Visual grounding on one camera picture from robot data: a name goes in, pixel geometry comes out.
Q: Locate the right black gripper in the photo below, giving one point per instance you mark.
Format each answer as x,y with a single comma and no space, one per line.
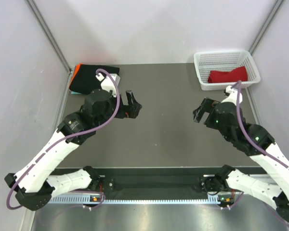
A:
207,106

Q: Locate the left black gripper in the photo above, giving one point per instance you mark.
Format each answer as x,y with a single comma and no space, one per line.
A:
130,111

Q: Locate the red t shirt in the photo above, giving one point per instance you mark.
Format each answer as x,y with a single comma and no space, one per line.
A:
238,74

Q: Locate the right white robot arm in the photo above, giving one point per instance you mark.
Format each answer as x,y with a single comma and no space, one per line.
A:
256,143

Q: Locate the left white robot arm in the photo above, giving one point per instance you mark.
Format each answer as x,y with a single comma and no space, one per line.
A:
35,185

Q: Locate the folded black t shirt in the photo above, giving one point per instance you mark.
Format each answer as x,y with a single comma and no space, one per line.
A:
85,80

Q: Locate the folded light blue t shirt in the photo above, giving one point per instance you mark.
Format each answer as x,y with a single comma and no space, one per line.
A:
75,93

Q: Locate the folded orange t shirt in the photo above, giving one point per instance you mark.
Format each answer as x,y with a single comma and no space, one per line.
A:
75,70

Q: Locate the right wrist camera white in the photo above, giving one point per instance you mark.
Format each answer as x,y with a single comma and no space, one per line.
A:
232,96

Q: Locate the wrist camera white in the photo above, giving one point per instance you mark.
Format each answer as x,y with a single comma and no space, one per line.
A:
107,84
232,96

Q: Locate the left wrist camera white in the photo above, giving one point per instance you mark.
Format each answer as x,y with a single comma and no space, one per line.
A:
107,84

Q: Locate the right aluminium frame post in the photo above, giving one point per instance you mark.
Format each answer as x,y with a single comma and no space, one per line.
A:
265,25

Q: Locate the aluminium frame post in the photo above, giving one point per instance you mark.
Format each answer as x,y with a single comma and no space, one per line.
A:
265,25
47,32

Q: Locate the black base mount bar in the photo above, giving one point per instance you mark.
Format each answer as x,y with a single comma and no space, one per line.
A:
159,183

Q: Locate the grey slotted cable duct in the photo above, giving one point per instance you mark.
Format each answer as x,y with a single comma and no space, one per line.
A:
95,199

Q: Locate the left aluminium frame post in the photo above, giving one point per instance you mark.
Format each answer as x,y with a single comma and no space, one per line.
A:
47,32

